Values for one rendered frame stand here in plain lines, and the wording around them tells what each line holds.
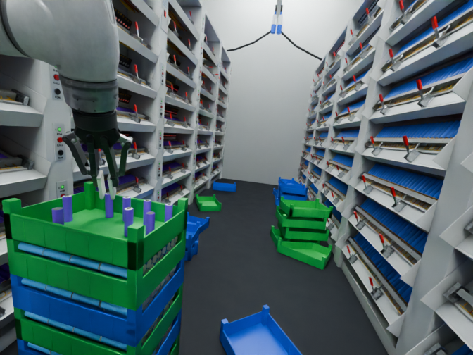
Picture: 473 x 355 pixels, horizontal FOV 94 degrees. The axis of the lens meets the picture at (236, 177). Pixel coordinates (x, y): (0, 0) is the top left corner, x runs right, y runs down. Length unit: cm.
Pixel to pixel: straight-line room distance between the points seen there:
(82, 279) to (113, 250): 10
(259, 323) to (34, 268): 77
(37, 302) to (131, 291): 24
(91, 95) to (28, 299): 44
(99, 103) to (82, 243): 26
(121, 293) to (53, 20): 44
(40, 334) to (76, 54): 57
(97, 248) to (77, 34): 34
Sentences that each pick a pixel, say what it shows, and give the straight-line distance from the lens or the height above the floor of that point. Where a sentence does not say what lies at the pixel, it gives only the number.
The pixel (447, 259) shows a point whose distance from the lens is 84.
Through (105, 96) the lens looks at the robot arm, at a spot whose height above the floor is 77.
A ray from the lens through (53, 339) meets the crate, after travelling 69.
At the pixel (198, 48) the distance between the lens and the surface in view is 224.
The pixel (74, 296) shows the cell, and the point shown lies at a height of 38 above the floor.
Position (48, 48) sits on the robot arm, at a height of 83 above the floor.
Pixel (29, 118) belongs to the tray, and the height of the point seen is 71.
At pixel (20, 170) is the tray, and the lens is 95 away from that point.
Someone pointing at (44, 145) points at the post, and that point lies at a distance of 93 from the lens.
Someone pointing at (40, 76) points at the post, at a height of 84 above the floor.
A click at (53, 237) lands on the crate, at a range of 55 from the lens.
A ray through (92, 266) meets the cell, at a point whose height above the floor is 46.
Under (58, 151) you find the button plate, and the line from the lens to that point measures 96.
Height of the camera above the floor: 73
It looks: 11 degrees down
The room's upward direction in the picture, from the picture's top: 6 degrees clockwise
